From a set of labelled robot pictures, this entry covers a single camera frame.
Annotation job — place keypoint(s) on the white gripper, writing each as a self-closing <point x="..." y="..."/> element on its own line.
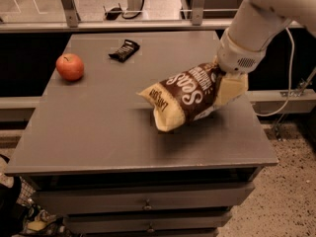
<point x="234" y="58"/>

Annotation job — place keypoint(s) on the brown and yellow chip bag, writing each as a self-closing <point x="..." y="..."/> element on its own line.
<point x="184" y="97"/>

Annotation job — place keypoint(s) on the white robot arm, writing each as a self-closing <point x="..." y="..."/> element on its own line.
<point x="244" y="43"/>

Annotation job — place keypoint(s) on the black rxbar chocolate bar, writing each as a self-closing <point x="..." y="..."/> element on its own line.
<point x="128" y="49"/>

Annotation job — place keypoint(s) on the upper grey drawer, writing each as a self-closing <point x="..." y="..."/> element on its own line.
<point x="144" y="199"/>

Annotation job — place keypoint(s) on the grey drawer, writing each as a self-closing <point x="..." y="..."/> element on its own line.
<point x="144" y="199"/>
<point x="148" y="222"/>

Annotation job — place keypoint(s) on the grey drawer cabinet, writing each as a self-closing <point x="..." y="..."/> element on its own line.
<point x="98" y="133"/>

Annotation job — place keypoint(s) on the lower grey drawer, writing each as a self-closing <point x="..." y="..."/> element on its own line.
<point x="148" y="222"/>

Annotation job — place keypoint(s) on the red apple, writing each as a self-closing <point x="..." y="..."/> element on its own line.
<point x="70" y="66"/>

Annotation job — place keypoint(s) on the metal window railing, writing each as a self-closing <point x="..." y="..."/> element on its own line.
<point x="48" y="16"/>

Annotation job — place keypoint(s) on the clutter pile at bottom left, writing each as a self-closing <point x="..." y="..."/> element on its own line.
<point x="20" y="219"/>

